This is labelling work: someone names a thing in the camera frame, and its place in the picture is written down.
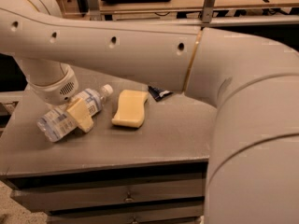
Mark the grey metal railing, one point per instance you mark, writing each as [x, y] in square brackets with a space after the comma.
[206, 9]

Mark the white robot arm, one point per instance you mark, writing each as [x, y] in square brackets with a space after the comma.
[253, 169]

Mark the lower drawer metal knob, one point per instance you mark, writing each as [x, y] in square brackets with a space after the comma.
[134, 221]

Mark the clear blue-labelled plastic bottle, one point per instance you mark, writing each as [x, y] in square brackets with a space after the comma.
[56, 124]

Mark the upper drawer metal knob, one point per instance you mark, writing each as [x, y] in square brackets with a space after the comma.
[129, 198]

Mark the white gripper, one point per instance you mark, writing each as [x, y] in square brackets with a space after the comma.
[57, 92]

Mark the drawer metal knob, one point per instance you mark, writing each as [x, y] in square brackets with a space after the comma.
[129, 198]
[134, 221]

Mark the yellow sponge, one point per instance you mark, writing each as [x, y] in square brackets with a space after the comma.
[131, 109]

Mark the grey drawer cabinet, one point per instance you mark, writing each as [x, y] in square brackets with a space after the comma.
[84, 178]

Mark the dark blue snack packet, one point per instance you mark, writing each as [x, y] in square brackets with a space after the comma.
[158, 94]

